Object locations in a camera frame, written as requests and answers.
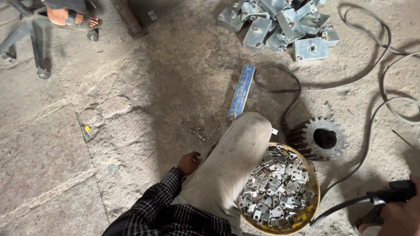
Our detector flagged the person's right hand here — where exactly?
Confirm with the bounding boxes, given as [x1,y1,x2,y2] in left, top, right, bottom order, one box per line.
[377,174,420,236]

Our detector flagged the person's left hand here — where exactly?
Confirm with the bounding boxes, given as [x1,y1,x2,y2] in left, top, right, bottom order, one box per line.
[177,151,203,176]

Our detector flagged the black welding torch handle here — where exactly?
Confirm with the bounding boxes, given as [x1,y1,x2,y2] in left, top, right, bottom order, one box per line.
[367,180,417,206]

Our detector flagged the small scrap metal pieces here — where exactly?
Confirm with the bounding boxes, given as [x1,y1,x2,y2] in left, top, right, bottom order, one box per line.
[193,127,208,142]

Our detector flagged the black wristwatch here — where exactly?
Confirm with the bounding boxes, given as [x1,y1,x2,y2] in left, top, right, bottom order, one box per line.
[173,166,187,182]

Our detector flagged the person's beige trouser leg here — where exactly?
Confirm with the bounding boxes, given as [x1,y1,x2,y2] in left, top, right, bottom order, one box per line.
[172,112,273,236]

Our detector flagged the thin metal rod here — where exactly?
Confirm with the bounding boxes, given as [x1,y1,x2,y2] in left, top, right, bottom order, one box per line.
[391,130,420,154]

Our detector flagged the blue flat carton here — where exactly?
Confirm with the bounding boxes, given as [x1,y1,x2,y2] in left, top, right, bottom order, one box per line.
[227,64,256,120]

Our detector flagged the heap of small metal brackets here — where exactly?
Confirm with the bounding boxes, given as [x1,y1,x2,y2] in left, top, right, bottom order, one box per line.
[239,144,315,228]

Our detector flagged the round yellow metal pan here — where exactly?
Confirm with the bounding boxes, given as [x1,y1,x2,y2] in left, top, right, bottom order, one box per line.
[237,142,321,236]

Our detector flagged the large steel gear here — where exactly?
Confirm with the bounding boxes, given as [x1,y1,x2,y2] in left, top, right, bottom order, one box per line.
[286,116,346,162]

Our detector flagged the rusty metal bar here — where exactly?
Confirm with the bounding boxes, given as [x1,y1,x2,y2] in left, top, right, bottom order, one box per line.
[113,0,148,39]

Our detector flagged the pile of grey metal boxes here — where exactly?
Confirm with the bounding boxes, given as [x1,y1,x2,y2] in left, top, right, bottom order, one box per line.
[217,0,340,63]

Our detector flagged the grey swivel chair base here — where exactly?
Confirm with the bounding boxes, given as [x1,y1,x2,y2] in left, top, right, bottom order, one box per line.
[0,0,100,80]

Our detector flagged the thin grey cable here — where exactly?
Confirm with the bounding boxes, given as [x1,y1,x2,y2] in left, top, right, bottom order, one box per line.
[319,96,420,203]

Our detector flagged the black torch cable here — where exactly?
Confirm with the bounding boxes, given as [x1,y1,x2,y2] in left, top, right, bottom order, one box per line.
[310,196,372,227]

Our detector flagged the grey curved cable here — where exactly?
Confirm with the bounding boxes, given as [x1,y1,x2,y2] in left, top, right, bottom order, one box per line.
[380,50,420,125]

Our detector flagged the black looped cable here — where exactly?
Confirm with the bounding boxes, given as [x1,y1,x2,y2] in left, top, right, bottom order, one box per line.
[253,64,302,132]

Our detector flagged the long grey cable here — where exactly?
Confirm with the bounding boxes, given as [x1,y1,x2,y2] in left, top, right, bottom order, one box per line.
[301,3,420,91]

